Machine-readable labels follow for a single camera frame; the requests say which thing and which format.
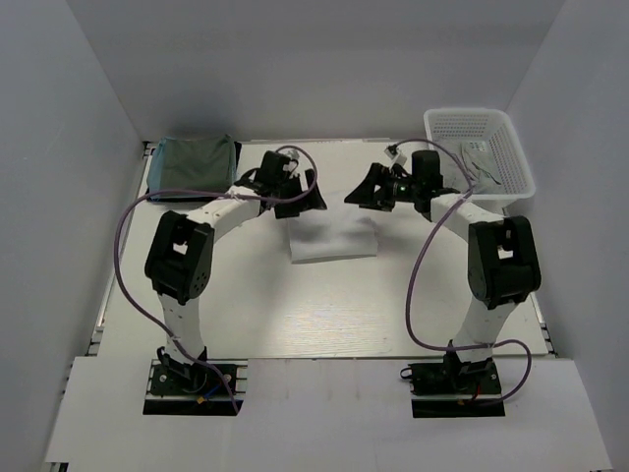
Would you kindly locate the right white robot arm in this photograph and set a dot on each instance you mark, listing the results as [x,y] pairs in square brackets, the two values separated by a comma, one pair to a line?
[503,268]

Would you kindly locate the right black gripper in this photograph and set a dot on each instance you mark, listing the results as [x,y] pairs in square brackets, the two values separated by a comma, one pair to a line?
[366,196]

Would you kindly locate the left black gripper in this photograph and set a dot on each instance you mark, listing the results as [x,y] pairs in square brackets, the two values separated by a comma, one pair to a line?
[314,202]

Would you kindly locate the white t-shirt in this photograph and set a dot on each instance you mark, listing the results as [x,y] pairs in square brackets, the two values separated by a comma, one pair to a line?
[338,233]

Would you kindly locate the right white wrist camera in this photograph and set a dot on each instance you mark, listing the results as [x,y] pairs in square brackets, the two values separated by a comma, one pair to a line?
[396,156]

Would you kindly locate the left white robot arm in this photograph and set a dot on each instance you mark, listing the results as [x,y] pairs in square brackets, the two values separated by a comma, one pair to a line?
[179,260]

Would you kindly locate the white plastic basket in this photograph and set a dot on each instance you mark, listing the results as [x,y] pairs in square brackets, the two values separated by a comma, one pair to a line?
[494,127]

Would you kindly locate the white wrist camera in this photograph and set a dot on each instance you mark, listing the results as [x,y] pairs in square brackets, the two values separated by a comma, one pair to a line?
[396,156]
[292,163]

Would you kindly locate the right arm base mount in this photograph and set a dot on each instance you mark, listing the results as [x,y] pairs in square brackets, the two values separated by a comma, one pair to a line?
[451,389]

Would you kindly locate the grey t-shirt in basket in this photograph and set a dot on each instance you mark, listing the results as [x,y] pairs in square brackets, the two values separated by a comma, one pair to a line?
[479,163]

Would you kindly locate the folded light blue t-shirt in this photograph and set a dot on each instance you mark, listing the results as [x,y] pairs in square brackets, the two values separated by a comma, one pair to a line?
[153,178]

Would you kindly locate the folded green t-shirt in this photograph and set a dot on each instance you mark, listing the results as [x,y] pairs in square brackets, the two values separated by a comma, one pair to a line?
[194,164]

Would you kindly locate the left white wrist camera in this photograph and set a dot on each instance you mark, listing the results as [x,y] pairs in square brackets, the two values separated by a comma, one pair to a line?
[292,163]

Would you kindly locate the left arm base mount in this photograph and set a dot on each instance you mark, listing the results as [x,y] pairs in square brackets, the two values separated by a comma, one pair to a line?
[192,390]

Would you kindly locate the folded black t-shirt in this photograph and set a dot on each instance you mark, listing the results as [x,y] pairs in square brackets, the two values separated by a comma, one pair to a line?
[238,157]

